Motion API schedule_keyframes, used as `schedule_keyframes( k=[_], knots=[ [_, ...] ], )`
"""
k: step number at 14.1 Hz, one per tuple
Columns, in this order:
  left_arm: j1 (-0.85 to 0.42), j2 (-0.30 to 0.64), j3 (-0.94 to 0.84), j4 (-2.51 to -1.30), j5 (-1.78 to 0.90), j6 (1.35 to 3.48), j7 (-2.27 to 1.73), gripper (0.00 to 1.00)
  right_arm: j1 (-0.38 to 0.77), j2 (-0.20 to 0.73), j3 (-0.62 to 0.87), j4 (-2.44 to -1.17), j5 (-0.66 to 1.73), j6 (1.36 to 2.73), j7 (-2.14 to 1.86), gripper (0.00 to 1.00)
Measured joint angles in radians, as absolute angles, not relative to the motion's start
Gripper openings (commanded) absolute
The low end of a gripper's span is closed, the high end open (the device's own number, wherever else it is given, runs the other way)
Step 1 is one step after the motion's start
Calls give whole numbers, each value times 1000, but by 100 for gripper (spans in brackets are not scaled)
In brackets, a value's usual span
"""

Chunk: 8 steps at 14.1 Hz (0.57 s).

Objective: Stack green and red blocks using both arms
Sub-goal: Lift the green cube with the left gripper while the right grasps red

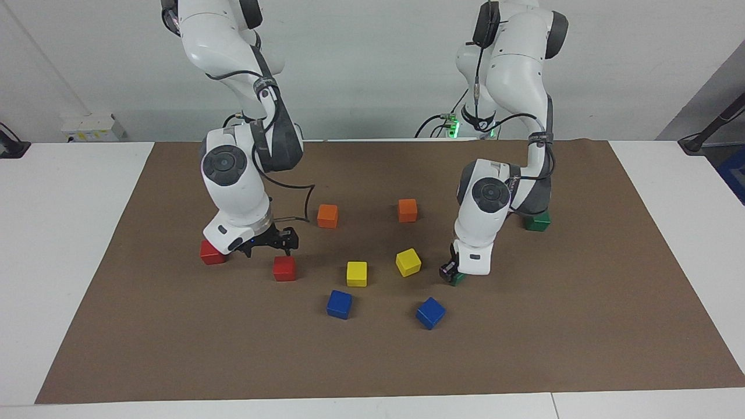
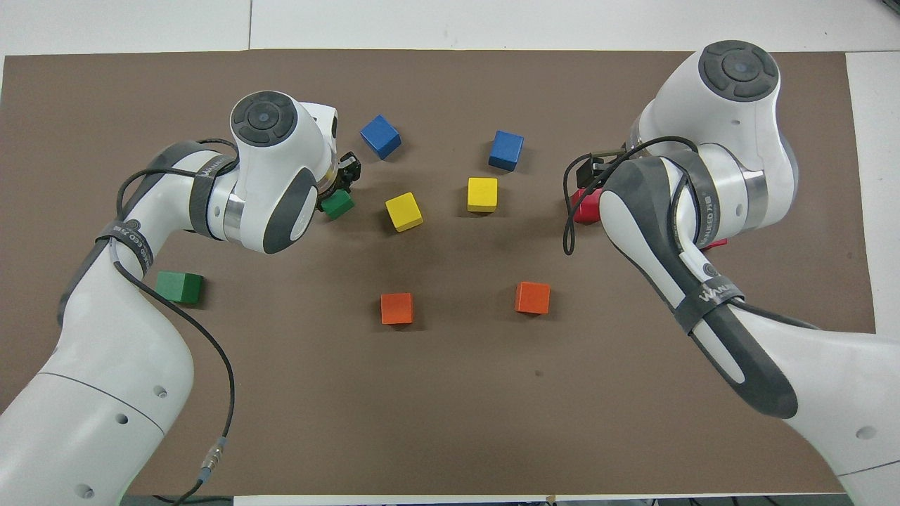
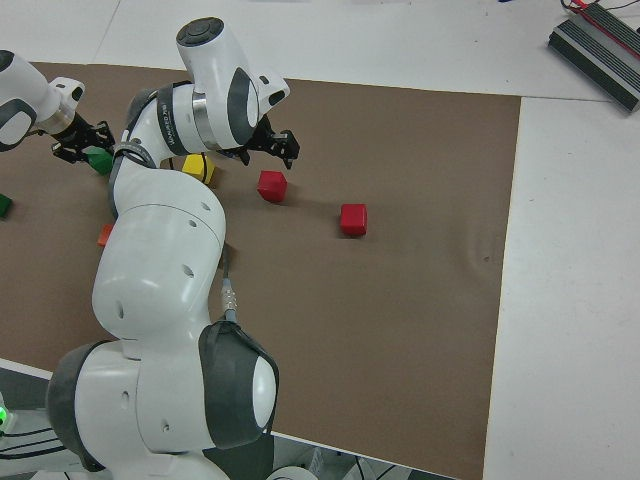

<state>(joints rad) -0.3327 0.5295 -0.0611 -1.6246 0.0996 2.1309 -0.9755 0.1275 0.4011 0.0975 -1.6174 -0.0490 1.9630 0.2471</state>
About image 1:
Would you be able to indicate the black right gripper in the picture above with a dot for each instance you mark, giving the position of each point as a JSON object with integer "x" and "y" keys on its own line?
{"x": 265, "y": 238}

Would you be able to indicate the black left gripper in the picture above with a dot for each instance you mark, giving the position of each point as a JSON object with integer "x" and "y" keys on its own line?
{"x": 454, "y": 256}

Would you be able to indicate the green wooden cube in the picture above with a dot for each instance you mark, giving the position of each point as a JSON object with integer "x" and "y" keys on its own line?
{"x": 460, "y": 280}
{"x": 538, "y": 223}

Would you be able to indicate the red wooden cube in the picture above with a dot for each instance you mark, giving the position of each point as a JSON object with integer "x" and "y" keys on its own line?
{"x": 284, "y": 269}
{"x": 210, "y": 256}

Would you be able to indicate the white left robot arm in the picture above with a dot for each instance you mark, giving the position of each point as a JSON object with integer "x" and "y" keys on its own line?
{"x": 489, "y": 221}

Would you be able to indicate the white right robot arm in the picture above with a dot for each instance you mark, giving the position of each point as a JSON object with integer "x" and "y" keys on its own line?
{"x": 233, "y": 174}

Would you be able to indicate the yellow wooden cube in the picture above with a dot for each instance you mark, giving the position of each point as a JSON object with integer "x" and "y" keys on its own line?
{"x": 408, "y": 262}
{"x": 357, "y": 273}

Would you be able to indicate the blue wooden cube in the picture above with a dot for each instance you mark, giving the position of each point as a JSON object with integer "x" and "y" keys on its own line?
{"x": 339, "y": 304}
{"x": 430, "y": 312}

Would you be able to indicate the orange wooden cube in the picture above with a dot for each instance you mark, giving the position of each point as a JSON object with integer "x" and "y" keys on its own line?
{"x": 327, "y": 216}
{"x": 407, "y": 210}

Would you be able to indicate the brown table mat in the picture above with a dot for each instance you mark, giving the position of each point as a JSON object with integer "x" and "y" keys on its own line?
{"x": 233, "y": 349}

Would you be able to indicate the green lit base connector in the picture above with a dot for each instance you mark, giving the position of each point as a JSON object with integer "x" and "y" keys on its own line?
{"x": 451, "y": 125}

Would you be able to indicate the black clamp stand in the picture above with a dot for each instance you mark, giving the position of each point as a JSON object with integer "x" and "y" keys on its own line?
{"x": 11, "y": 148}

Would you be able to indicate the black angled pole stand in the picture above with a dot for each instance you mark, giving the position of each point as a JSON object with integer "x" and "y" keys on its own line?
{"x": 695, "y": 142}

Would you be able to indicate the blue crate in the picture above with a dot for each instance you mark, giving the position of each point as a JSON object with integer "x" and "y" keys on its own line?
{"x": 734, "y": 174}

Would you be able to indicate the white wall socket box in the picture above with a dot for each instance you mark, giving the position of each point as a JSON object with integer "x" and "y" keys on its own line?
{"x": 93, "y": 128}

